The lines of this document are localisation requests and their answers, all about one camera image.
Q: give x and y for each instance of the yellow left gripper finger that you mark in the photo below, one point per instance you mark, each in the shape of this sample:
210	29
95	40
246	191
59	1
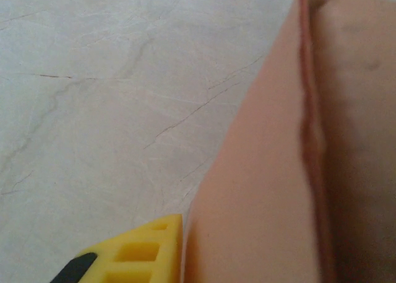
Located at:
142	252

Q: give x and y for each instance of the orange paper box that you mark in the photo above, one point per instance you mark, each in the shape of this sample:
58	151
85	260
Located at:
278	171

